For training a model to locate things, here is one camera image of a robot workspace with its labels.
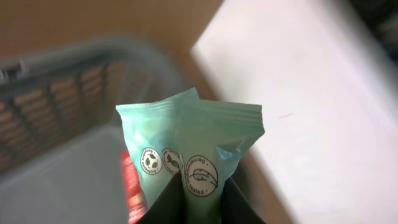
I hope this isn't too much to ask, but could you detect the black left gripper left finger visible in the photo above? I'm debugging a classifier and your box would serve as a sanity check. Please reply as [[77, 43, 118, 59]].
[[137, 172, 185, 224]]

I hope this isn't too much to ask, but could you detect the grey plastic basket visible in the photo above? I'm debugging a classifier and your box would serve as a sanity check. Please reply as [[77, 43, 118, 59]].
[[1, 37, 188, 224]]

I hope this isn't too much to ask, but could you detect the red snack stick packet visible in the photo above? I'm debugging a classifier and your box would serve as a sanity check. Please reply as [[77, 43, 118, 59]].
[[120, 150, 147, 224]]

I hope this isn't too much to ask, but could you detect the mint green wipes pack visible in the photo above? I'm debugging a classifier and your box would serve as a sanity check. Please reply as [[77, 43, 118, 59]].
[[116, 88, 264, 223]]

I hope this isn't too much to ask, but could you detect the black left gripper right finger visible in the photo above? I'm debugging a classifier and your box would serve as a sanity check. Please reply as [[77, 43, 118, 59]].
[[221, 177, 266, 224]]

